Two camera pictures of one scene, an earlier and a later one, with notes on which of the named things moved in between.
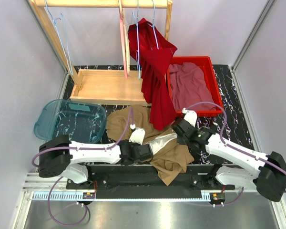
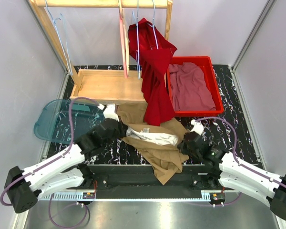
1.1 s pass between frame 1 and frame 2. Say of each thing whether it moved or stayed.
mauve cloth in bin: stayed
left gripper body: moved
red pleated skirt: stayed
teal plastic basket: stayed
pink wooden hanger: stayed
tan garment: moved
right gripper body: moved
